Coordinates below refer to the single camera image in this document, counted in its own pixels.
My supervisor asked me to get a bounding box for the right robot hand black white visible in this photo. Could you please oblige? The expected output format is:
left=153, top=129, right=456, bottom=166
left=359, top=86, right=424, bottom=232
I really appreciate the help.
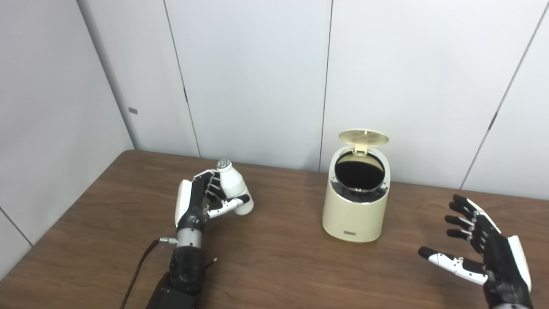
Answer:
left=418, top=194, right=534, bottom=307

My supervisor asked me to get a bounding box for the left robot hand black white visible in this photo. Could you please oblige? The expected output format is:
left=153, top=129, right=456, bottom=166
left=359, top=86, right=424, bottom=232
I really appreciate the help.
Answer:
left=175, top=169, right=251, bottom=232

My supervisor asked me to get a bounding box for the small white plastic bottle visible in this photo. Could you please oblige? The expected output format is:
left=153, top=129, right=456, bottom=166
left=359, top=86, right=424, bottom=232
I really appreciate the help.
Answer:
left=216, top=159, right=254, bottom=215

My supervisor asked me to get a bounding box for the round cream bin lid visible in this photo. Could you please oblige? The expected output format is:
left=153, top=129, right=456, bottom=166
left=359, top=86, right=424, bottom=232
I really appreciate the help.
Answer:
left=338, top=129, right=389, bottom=155

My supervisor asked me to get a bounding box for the cream-colored bin body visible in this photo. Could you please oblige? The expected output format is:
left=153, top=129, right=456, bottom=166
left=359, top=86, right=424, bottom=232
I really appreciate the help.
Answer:
left=322, top=145, right=391, bottom=243

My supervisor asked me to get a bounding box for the black bin liner bag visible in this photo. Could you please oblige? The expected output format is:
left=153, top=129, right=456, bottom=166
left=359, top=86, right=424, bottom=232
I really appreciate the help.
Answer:
left=330, top=151, right=389, bottom=203

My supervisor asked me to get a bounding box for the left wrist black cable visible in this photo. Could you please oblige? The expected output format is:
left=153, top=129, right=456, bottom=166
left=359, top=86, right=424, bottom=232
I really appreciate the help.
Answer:
left=119, top=237, right=177, bottom=309

